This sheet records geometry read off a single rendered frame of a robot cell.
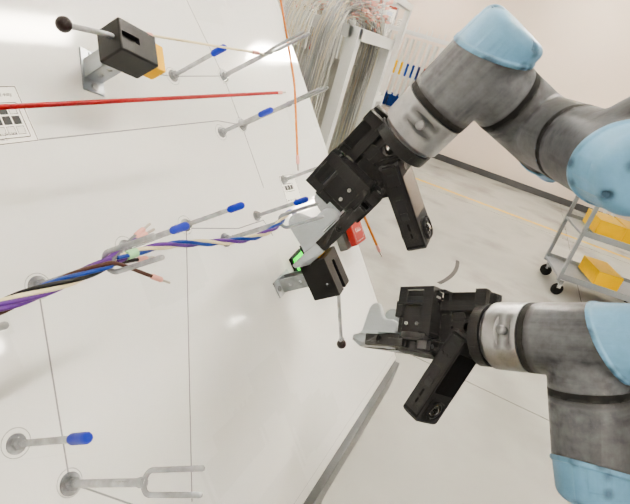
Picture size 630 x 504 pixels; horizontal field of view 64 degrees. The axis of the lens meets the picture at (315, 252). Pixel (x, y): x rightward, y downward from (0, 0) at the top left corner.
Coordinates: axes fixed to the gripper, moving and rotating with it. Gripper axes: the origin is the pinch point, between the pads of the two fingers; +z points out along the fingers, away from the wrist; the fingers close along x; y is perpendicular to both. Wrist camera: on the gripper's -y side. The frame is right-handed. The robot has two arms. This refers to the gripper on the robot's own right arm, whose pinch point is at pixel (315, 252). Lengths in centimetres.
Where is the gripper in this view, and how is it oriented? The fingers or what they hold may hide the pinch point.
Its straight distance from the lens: 68.4
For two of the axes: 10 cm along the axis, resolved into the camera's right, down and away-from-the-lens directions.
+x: -3.6, 4.1, -8.4
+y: -7.1, -7.0, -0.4
